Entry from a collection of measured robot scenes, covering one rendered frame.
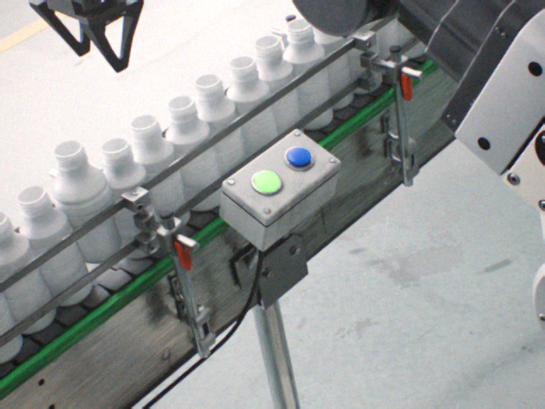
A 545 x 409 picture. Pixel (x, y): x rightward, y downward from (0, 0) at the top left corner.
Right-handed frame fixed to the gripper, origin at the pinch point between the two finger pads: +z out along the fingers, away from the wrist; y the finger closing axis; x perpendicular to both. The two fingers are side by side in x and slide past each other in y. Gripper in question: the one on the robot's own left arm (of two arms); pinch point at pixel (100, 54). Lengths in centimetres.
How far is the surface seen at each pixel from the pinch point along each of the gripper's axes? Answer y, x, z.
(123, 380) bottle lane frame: -9, -5, 50
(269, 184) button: 3.3, 15.9, 25.5
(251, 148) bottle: -13.0, 27.2, 33.3
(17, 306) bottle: -12.6, -13.4, 31.9
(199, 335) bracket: -3.4, 4.7, 46.4
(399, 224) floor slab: -72, 120, 139
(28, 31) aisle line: -275, 134, 141
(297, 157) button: 2.6, 21.8, 25.3
